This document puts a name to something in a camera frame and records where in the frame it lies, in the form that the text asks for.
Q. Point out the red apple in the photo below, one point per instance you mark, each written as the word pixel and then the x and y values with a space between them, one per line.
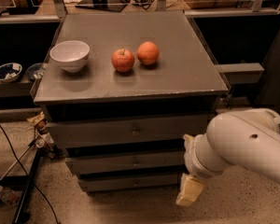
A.
pixel 122 60

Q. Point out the blue white patterned bowl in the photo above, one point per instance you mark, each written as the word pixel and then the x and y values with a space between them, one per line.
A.
pixel 10 72

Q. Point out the grey drawer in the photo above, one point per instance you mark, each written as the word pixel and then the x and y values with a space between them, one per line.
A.
pixel 95 161
pixel 130 182
pixel 101 132

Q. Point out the grey top drawer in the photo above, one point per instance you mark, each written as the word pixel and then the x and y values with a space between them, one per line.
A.
pixel 101 132

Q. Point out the black monitor stand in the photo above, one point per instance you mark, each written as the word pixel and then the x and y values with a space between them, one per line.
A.
pixel 103 5

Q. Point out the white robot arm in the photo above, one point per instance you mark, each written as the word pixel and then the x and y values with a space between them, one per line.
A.
pixel 248 138

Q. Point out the black tripod leg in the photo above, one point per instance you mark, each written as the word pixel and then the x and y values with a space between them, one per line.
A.
pixel 21 216

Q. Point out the grey side shelf block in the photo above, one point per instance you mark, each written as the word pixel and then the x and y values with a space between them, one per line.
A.
pixel 241 73

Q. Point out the small dark bowl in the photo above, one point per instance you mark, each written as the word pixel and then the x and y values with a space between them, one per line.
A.
pixel 35 71

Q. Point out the orange fruit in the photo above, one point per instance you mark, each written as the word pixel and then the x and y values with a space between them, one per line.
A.
pixel 147 53

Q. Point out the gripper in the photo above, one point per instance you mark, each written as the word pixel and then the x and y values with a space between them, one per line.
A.
pixel 192 161

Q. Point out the grey middle drawer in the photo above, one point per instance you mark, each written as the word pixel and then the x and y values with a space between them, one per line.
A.
pixel 95 161

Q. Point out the grey bottom drawer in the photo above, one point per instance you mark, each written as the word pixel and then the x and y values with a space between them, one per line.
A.
pixel 130 182

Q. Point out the white ceramic bowl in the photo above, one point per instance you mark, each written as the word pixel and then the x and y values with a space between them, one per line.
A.
pixel 71 56

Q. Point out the plastic water bottle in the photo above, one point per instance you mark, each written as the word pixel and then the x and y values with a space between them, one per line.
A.
pixel 9 196

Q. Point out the snack wrapper pile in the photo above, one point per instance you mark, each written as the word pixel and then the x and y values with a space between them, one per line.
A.
pixel 43 139

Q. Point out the grey drawer cabinet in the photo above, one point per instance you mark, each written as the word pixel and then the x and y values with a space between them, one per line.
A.
pixel 183 80

